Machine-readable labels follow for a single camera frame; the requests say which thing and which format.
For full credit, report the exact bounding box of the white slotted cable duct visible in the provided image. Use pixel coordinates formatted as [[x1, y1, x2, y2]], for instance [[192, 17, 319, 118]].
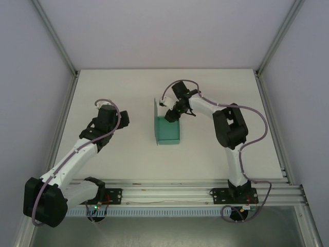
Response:
[[65, 207, 244, 217]]

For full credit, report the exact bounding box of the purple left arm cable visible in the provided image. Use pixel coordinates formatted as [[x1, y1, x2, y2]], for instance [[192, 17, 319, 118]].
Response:
[[32, 98, 122, 226]]

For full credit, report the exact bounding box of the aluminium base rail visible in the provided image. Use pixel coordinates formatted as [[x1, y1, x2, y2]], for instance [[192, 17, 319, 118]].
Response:
[[68, 179, 308, 206]]

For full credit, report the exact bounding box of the aluminium frame side rail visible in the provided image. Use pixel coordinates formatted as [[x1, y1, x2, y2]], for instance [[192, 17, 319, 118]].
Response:
[[14, 73, 79, 247], [255, 73, 323, 247]]

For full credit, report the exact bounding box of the teal paper box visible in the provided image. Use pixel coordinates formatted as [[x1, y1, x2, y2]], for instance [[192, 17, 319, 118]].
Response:
[[153, 97, 181, 147]]

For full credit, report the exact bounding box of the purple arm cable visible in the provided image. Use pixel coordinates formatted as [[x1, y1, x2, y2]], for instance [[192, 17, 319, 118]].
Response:
[[160, 79, 273, 223], [32, 98, 122, 226]]

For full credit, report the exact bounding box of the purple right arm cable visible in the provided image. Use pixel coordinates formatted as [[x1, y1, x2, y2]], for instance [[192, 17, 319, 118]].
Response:
[[160, 79, 273, 223]]

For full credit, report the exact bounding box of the black round cable grommet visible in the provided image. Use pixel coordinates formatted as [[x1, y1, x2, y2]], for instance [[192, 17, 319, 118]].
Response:
[[87, 214, 106, 223], [229, 207, 249, 223]]

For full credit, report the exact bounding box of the aluminium frame post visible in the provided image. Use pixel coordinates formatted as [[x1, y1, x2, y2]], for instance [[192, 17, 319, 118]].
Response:
[[255, 0, 306, 76], [31, 0, 79, 76]]

